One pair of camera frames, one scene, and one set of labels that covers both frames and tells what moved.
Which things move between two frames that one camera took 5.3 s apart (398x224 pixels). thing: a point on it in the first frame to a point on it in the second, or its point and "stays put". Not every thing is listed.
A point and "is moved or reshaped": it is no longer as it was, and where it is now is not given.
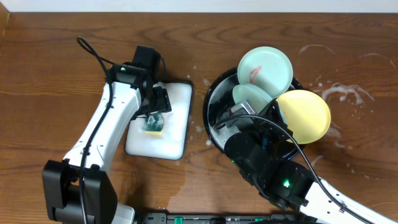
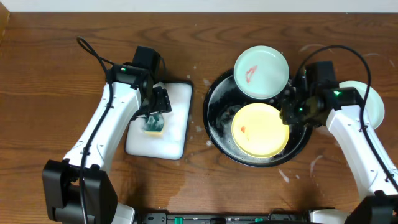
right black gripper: x=272 y=129 to x=286 y=114
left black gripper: x=160 y=101 stays put
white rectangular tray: x=172 y=144 stays put
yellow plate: x=306 y=116 is moved or reshaped
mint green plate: x=258 y=101 to x=374 y=106
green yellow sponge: x=153 y=125 stays put
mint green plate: x=267 y=68 stays put
